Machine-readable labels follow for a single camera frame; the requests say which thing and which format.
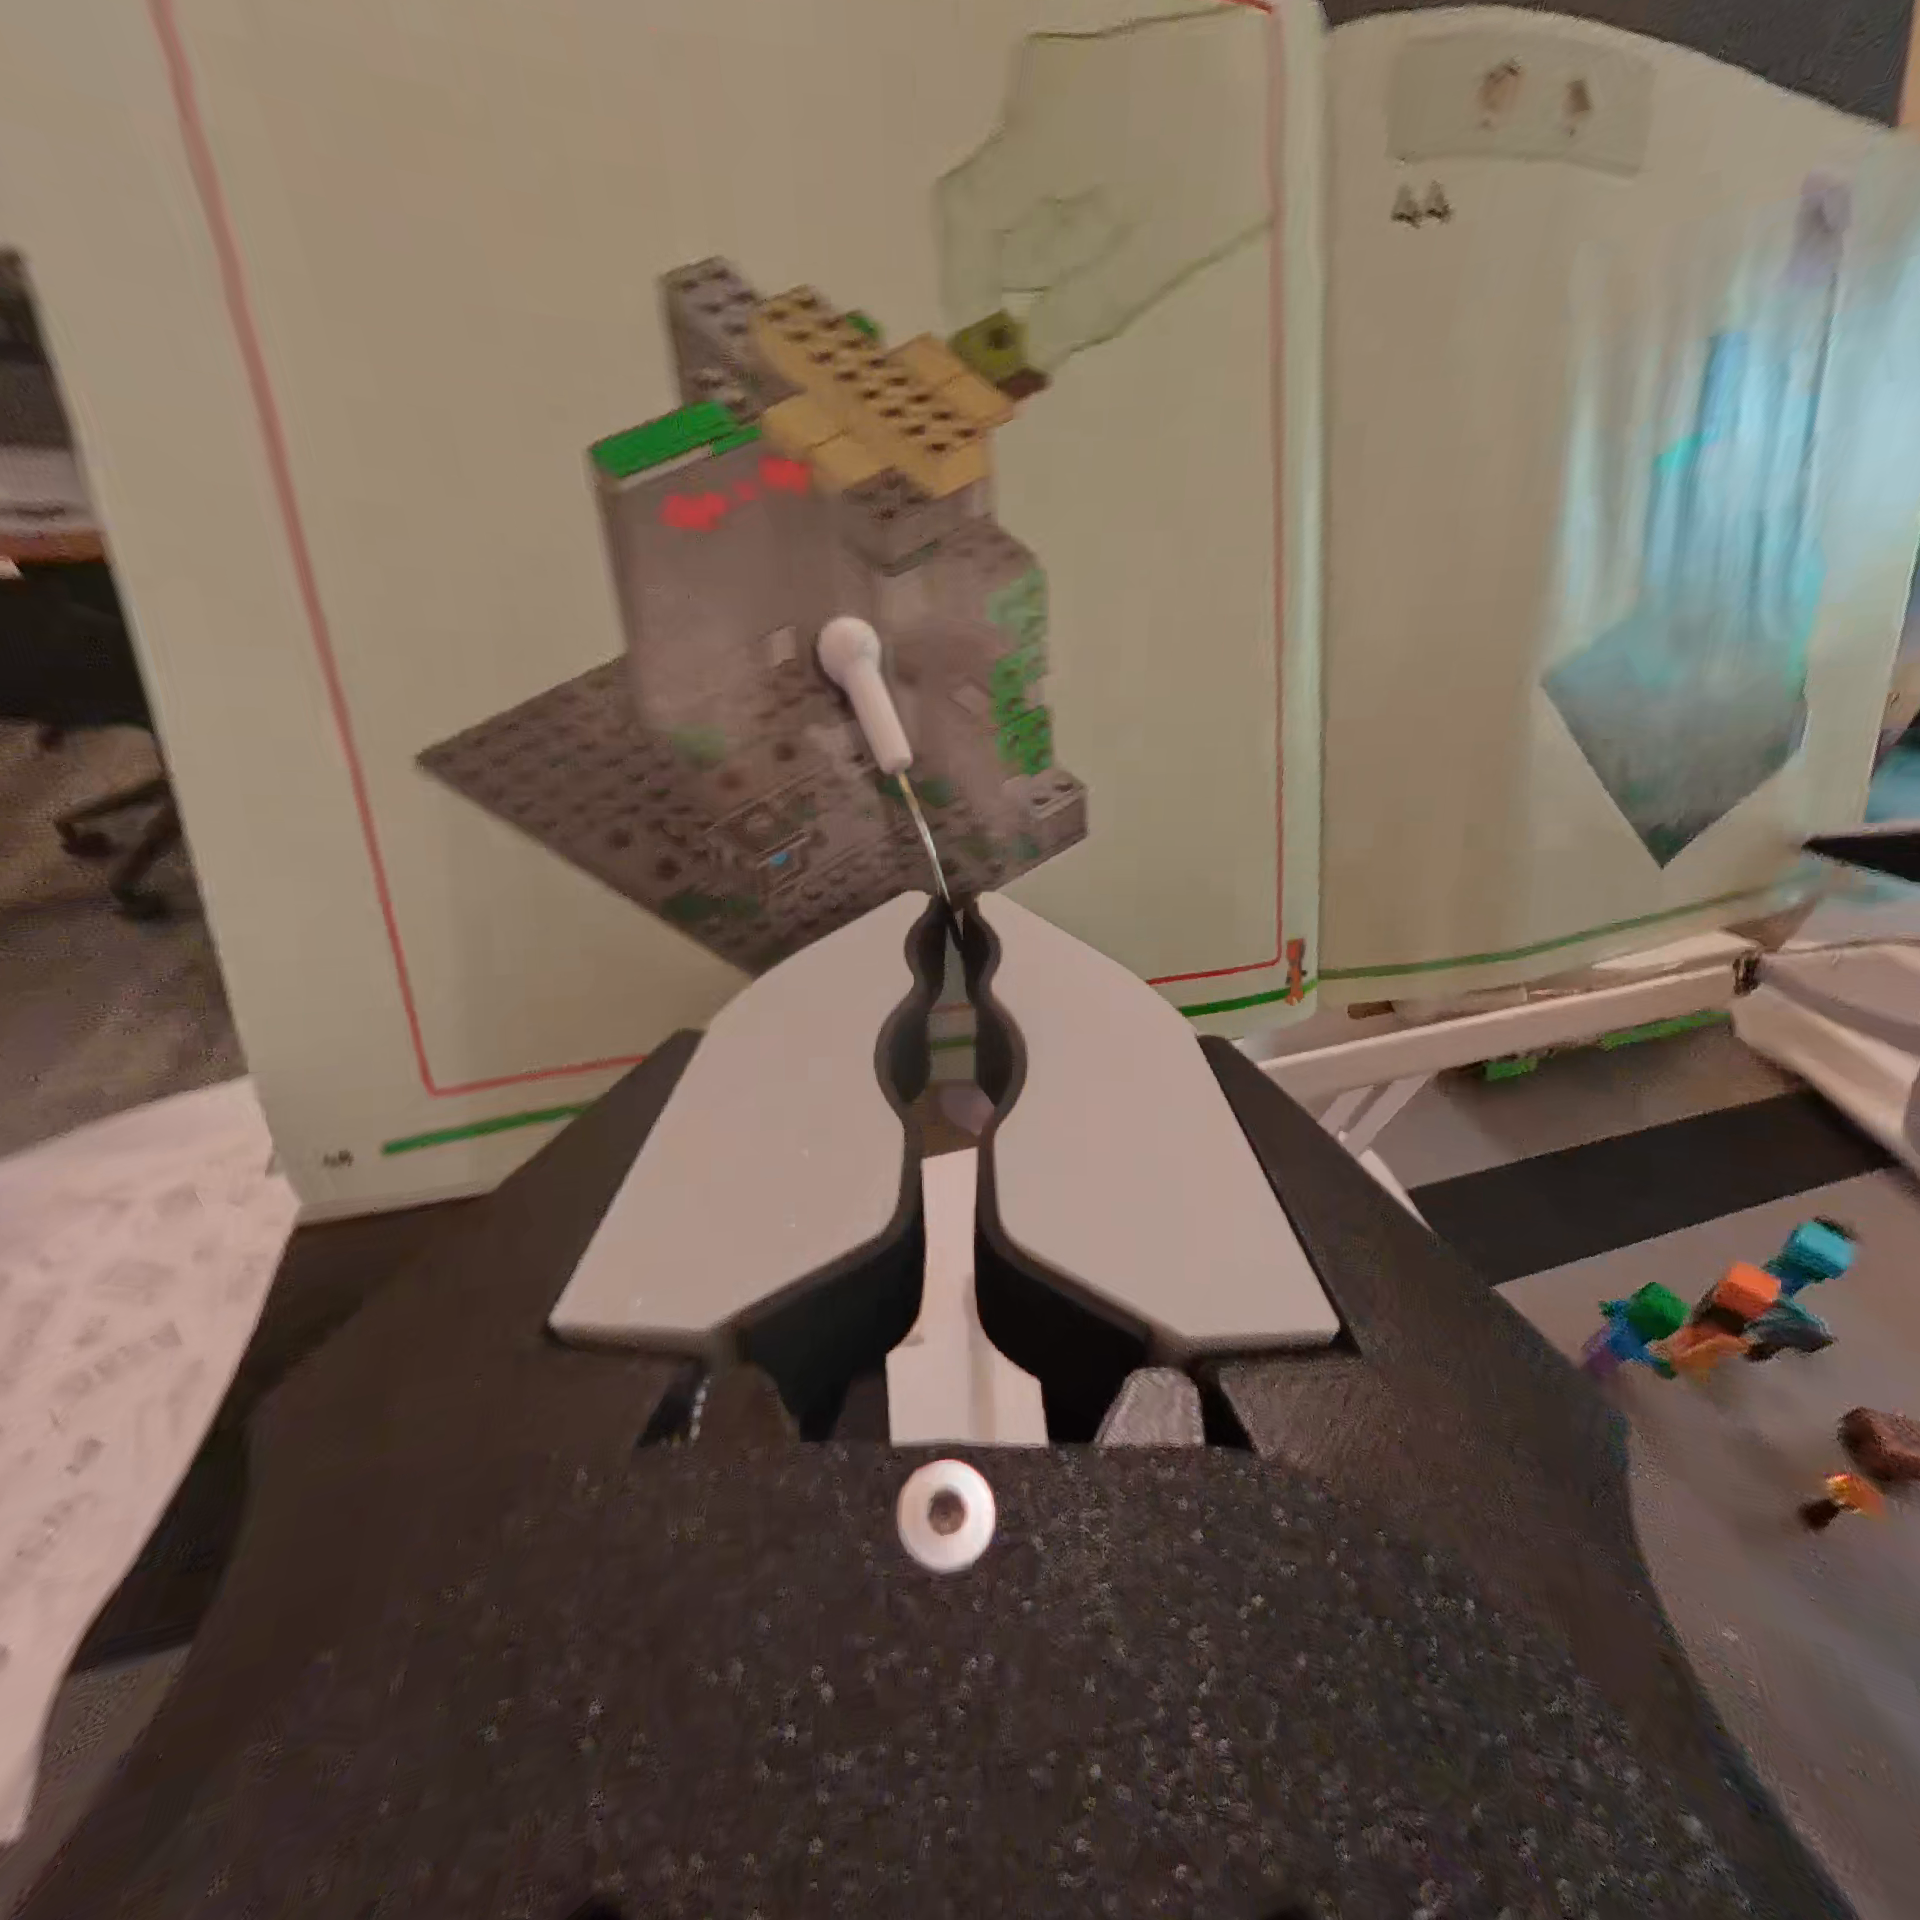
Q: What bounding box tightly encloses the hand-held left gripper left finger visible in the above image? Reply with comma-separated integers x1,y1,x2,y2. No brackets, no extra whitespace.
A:
546,891,941,1347

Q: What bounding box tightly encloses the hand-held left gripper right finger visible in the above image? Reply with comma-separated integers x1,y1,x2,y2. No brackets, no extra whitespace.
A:
967,891,1344,1366

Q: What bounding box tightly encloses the white-handled thin pin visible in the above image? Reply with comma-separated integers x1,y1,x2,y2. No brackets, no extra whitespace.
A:
814,616,970,951

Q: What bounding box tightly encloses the white booklet stand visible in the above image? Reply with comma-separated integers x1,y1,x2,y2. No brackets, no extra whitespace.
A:
1258,930,1772,1203

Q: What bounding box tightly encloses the black and orange toy figure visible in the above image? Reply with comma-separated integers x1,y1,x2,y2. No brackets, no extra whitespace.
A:
1656,1265,1836,1377

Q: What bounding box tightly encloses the teal-headed purple toy figure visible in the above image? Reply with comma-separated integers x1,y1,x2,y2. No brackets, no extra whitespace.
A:
1768,1217,1863,1307

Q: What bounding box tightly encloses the white printed paper sheet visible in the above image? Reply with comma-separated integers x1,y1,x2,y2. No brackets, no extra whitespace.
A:
0,1080,301,1849

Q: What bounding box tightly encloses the black swivel chair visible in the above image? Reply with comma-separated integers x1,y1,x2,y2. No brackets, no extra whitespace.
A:
55,719,175,922

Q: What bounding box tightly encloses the open building instruction booklet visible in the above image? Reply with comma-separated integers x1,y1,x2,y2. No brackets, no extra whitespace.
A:
0,0,1920,1221

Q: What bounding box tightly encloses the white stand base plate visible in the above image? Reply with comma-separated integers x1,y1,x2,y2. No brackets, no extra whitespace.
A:
1732,942,1920,1175

